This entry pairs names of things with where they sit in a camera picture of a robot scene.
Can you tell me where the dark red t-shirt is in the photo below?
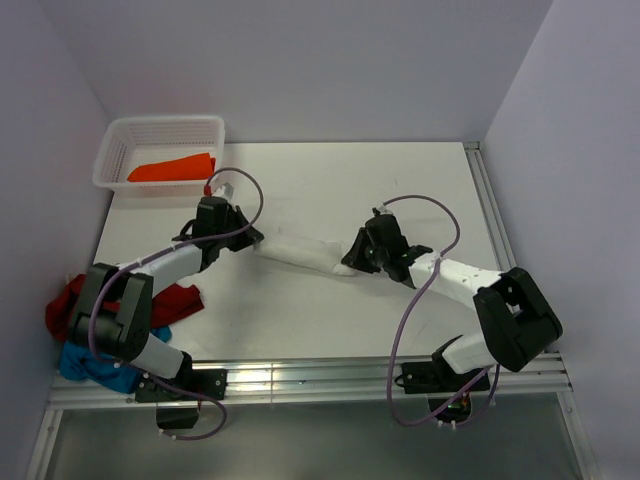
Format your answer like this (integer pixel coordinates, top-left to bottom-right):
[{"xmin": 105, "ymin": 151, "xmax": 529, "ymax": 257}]
[{"xmin": 45, "ymin": 274, "xmax": 204, "ymax": 343}]

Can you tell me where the white printed t-shirt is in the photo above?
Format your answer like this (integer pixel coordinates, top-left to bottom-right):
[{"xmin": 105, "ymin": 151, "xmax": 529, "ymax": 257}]
[{"xmin": 254, "ymin": 236, "xmax": 355, "ymax": 276}]

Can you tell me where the orange rolled t-shirt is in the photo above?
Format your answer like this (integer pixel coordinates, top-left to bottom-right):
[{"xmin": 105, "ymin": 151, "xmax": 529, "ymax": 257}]
[{"xmin": 127, "ymin": 153, "xmax": 216, "ymax": 183}]

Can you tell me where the blue t-shirt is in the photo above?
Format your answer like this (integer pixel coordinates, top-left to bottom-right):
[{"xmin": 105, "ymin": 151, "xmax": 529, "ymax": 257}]
[{"xmin": 59, "ymin": 327, "xmax": 183, "ymax": 394}]

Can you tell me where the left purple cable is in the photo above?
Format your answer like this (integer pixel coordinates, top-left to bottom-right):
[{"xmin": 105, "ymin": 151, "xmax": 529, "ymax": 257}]
[{"xmin": 87, "ymin": 167, "xmax": 266, "ymax": 441}]

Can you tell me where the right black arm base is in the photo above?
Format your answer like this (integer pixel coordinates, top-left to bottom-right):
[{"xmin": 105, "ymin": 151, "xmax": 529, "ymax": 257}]
[{"xmin": 393, "ymin": 361, "xmax": 500, "ymax": 429}]

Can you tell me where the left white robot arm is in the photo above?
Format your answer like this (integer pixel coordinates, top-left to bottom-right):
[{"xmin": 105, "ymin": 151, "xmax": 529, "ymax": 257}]
[{"xmin": 68, "ymin": 196, "xmax": 264, "ymax": 399}]

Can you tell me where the front aluminium rail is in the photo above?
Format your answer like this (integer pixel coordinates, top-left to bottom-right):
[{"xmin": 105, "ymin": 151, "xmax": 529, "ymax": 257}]
[{"xmin": 45, "ymin": 353, "xmax": 572, "ymax": 411}]

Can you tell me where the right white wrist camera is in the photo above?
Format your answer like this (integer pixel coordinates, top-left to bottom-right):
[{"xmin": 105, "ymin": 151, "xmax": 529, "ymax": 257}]
[{"xmin": 372, "ymin": 205, "xmax": 394, "ymax": 217}]

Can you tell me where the aluminium rail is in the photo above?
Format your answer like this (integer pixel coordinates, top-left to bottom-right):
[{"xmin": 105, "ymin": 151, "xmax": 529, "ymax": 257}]
[
  {"xmin": 463, "ymin": 142, "xmax": 517, "ymax": 271},
  {"xmin": 45, "ymin": 353, "xmax": 572, "ymax": 411}
]

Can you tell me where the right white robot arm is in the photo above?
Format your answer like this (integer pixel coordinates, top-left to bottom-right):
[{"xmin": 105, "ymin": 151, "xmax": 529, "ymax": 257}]
[{"xmin": 341, "ymin": 212, "xmax": 563, "ymax": 390}]

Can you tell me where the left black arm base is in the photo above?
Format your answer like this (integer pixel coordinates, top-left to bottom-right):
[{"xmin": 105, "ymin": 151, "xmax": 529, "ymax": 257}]
[{"xmin": 134, "ymin": 368, "xmax": 228, "ymax": 432}]

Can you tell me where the right side aluminium rail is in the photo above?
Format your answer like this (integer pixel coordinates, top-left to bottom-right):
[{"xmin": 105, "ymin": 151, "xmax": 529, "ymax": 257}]
[{"xmin": 463, "ymin": 142, "xmax": 517, "ymax": 271}]

